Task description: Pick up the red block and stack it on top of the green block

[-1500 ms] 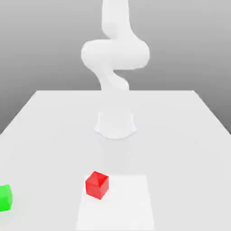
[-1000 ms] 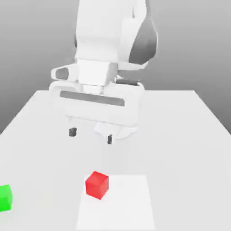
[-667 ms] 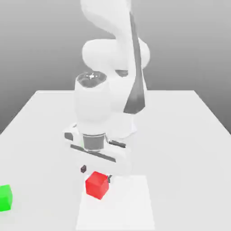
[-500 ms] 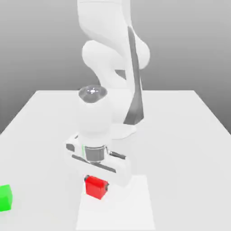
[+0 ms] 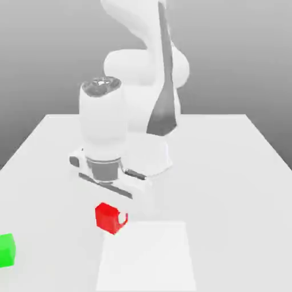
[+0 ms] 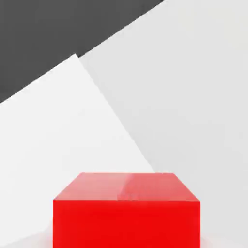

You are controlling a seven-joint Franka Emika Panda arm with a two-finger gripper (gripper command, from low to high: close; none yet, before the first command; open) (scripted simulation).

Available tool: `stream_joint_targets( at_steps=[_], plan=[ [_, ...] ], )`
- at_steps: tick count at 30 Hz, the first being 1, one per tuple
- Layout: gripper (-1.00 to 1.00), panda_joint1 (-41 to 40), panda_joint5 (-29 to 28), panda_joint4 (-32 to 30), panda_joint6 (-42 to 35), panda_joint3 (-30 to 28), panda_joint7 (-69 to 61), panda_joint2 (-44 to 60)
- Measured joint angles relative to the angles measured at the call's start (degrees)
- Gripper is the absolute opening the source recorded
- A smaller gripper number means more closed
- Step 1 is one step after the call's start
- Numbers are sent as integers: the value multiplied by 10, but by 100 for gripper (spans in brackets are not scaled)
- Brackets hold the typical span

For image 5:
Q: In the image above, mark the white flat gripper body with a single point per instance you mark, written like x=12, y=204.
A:
x=127, y=186

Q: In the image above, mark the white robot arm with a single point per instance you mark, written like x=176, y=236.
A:
x=102, y=118

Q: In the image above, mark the small green cube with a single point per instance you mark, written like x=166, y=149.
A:
x=6, y=249

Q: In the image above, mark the small red cube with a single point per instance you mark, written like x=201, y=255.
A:
x=106, y=217

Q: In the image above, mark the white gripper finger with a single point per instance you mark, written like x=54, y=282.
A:
x=122, y=217

